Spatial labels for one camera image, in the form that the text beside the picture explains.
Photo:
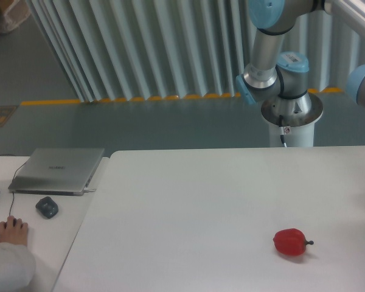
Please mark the silver closed laptop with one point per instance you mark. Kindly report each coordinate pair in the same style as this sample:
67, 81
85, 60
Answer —
57, 171

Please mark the red bell pepper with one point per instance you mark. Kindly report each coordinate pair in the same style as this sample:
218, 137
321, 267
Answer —
291, 242

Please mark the person's hand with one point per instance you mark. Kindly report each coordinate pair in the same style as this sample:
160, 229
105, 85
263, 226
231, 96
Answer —
17, 235

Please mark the dark grey 3D mouse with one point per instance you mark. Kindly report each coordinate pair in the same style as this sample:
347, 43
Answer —
47, 207

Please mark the white sleeved forearm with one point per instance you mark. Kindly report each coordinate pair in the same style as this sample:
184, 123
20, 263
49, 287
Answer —
17, 267

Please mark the white folding partition screen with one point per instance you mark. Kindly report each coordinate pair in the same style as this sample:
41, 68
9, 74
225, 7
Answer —
130, 49

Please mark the yellow floor marking tape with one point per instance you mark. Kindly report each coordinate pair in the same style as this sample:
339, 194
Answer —
156, 98

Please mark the black computer mouse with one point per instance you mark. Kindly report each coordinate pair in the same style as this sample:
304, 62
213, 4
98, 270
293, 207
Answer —
17, 222

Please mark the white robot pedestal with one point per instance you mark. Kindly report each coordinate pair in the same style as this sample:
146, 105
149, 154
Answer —
291, 122

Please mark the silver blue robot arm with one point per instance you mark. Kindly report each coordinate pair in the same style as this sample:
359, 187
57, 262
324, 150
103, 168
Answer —
279, 79

